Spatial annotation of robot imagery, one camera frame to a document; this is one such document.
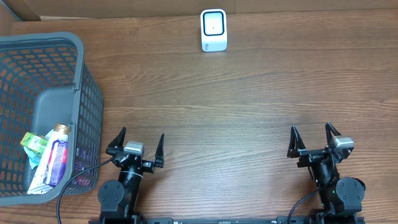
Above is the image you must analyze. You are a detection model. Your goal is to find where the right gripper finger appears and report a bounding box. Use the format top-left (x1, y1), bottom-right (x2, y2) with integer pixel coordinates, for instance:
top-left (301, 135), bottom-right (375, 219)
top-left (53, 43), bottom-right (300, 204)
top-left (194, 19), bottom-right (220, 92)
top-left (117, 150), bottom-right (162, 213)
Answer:
top-left (287, 126), bottom-right (307, 157)
top-left (325, 122), bottom-right (341, 146)

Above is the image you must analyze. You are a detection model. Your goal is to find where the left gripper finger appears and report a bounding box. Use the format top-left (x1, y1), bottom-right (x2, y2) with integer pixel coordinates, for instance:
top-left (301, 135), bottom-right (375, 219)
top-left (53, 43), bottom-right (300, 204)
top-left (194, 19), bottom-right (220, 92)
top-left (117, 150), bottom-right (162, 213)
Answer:
top-left (154, 134), bottom-right (164, 168)
top-left (107, 127), bottom-right (126, 149)

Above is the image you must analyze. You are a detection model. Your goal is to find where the purple red packet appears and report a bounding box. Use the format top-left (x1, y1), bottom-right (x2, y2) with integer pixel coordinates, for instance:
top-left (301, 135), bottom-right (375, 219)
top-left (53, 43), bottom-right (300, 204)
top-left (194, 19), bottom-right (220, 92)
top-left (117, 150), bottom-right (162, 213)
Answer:
top-left (43, 140), bottom-right (68, 187)

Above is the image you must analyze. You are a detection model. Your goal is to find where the white tube gold cap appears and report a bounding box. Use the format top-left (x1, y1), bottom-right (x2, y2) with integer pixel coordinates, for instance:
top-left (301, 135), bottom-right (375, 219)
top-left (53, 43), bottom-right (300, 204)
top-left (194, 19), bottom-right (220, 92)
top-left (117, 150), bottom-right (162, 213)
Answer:
top-left (27, 124), bottom-right (70, 194)

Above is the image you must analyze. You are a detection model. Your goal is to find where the green yellow drink carton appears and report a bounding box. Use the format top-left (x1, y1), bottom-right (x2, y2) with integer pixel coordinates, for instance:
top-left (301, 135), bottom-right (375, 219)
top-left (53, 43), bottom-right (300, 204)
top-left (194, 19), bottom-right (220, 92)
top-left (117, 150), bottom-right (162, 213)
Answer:
top-left (20, 132), bottom-right (48, 154)

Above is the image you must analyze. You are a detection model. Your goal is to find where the light blue plastic packet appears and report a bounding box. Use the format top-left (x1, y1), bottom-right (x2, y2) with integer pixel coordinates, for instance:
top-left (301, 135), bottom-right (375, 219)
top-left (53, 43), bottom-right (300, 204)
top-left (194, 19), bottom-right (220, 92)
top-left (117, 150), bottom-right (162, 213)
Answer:
top-left (23, 130), bottom-right (53, 169)

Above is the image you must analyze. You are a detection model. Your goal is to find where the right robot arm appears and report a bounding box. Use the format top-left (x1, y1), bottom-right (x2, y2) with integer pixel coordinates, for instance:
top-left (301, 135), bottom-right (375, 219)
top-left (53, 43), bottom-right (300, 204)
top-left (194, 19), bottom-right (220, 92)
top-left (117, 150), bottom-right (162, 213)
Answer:
top-left (287, 123), bottom-right (366, 223)

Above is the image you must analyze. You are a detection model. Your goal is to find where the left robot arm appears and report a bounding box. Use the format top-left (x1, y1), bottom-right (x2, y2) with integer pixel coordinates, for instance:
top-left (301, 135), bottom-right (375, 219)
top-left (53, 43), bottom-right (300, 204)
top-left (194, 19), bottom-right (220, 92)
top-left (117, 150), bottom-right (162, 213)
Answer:
top-left (97, 128), bottom-right (164, 223)

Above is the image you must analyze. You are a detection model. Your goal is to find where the white barcode scanner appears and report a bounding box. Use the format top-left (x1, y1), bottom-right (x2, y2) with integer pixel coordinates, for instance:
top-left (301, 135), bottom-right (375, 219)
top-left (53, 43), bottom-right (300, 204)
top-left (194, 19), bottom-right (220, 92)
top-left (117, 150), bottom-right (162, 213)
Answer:
top-left (200, 9), bottom-right (228, 52)

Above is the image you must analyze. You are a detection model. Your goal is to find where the grey plastic basket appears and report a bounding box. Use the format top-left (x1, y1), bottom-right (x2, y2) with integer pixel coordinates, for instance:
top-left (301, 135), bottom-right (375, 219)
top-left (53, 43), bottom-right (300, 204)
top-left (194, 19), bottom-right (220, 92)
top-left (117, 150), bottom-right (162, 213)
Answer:
top-left (1, 32), bottom-right (104, 206)

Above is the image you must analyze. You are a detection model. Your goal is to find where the left black cable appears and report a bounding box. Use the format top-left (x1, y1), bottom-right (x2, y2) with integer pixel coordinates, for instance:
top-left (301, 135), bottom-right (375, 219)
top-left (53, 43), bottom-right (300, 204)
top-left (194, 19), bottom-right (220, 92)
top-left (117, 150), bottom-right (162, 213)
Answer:
top-left (56, 155), bottom-right (116, 224)

